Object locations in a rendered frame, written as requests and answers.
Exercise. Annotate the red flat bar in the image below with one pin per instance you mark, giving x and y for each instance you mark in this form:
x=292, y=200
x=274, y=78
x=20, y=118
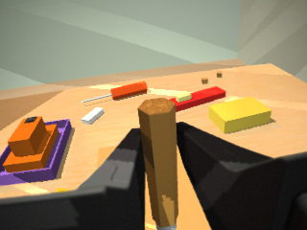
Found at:
x=187, y=100

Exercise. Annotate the orange rectangular block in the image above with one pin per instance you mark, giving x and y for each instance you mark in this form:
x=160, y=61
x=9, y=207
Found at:
x=30, y=144

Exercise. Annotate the yellow rectangular block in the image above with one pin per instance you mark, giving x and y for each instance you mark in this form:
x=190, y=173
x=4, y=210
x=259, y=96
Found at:
x=239, y=114

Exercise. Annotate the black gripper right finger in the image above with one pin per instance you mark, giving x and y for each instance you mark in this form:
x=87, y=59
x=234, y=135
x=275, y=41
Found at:
x=238, y=188

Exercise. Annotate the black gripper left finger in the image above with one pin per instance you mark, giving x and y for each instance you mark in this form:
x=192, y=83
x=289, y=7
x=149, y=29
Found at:
x=112, y=198

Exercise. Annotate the purple rectangular tray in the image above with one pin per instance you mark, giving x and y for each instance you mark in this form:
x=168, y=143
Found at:
x=52, y=165

